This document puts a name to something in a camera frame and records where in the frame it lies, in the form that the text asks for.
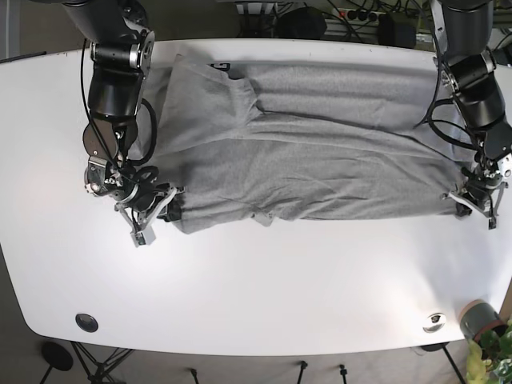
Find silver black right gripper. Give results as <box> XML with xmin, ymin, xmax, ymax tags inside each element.
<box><xmin>84</xmin><ymin>158</ymin><xmax>184</xmax><ymax>247</ymax></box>

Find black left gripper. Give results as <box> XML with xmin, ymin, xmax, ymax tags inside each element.
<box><xmin>443</xmin><ymin>156</ymin><xmax>509</xmax><ymax>230</ymax></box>

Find grey T-shirt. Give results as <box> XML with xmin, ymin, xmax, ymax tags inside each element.
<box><xmin>145</xmin><ymin>56</ymin><xmax>473</xmax><ymax>234</ymax></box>

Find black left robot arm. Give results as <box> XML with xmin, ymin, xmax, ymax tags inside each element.
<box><xmin>423</xmin><ymin>1</ymin><xmax>511</xmax><ymax>229</ymax></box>

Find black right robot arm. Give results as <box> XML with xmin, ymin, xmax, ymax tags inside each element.
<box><xmin>62</xmin><ymin>1</ymin><xmax>180</xmax><ymax>246</ymax></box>

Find silver table grommet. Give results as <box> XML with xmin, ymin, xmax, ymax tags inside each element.
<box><xmin>422</xmin><ymin>313</ymin><xmax>446</xmax><ymax>334</ymax></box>

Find black table grommet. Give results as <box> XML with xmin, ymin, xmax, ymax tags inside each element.
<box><xmin>75</xmin><ymin>313</ymin><xmax>99</xmax><ymax>333</ymax></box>

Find potted green plant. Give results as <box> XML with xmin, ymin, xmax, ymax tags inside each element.
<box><xmin>458</xmin><ymin>300</ymin><xmax>511</xmax><ymax>383</ymax></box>

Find black tripod stand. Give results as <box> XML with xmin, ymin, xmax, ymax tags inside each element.
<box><xmin>40</xmin><ymin>341</ymin><xmax>134</xmax><ymax>384</ymax></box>

